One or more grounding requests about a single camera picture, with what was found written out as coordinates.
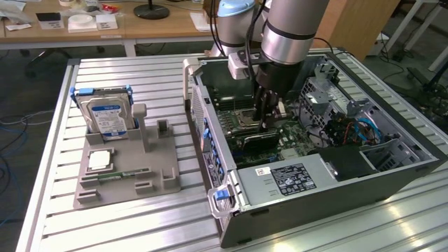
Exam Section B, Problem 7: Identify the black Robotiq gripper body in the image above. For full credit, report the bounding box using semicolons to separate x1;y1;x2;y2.
254;62;302;93

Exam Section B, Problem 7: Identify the black Nvidia graphics card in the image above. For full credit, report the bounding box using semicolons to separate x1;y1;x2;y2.
239;131;282;154

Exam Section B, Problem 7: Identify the CPU socket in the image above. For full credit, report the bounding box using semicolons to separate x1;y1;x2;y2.
234;107;257;131

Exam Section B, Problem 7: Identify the green motherboard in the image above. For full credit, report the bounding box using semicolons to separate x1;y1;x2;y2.
207;90;325;169

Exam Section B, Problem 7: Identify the installed black RAM stick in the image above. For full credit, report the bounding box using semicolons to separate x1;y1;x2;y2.
229;128;282;140

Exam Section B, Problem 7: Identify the metal disk bay cage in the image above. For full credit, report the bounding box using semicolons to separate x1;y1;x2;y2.
299;76;350;124

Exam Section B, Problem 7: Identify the wooden cabinet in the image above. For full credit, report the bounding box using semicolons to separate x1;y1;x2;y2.
306;0;401;61

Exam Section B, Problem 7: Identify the grey power supply unit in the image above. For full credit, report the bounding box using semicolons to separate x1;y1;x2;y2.
235;153;338;206

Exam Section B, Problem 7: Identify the black fan shroud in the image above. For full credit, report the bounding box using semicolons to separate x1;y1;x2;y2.
318;146;379;182

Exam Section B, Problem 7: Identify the white booklet stack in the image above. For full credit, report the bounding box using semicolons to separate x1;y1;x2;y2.
189;12;215;33

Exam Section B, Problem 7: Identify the brown cardboard box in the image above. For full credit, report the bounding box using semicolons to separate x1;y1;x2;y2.
202;0;219;18

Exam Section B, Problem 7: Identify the wooden desk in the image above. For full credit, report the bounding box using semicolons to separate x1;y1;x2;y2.
0;0;315;50

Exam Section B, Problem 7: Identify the open black PC case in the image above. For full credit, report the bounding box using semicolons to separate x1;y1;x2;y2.
182;51;448;249

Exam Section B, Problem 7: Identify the black floor stand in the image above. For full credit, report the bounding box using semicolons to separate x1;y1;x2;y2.
405;67;448;92

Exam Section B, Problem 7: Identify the grey printed parts rack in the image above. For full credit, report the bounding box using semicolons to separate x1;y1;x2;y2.
71;103;182;211

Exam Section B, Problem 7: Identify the black round lamp base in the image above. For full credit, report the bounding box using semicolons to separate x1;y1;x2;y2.
133;0;171;20

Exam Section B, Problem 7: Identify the hard disk with blue caddy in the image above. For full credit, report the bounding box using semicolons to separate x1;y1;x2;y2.
67;84;135;142

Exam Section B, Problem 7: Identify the green RAM stick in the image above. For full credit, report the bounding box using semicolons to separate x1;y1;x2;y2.
94;170;141;182

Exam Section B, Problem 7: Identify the silver CPU chip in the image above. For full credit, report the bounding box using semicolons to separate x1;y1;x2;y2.
86;151;111;170

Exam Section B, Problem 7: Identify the plain white box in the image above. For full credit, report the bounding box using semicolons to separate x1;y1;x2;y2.
94;14;119;31

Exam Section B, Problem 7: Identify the black office chair base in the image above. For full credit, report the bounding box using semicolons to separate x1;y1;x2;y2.
19;48;73;79

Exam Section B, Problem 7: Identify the white box with black top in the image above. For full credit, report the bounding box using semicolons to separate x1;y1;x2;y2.
35;12;65;30

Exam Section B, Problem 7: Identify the white paper slip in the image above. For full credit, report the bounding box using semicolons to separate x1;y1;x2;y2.
3;23;31;32

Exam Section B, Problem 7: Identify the clear plastic bag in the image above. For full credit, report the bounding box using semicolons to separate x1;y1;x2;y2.
0;0;34;23

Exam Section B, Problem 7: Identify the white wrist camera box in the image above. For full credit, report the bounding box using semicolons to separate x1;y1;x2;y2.
227;51;261;79

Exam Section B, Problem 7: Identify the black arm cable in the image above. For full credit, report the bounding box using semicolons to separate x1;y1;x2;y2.
207;0;269;89

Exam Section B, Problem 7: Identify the black cable behind case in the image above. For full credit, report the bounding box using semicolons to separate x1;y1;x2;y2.
311;37;351;56

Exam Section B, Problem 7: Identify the red wire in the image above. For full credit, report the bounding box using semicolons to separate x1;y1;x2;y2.
341;122;354;144

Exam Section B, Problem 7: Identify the blue wire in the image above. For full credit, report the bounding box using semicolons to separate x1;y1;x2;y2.
350;118;382;144

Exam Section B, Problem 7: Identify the grey case handle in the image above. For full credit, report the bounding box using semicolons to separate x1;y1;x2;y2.
206;181;241;218

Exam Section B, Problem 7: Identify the white table frame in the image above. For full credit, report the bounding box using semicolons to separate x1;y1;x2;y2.
401;0;448;71

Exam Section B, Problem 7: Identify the blue floor cable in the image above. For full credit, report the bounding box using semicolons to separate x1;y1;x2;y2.
0;123;25;226

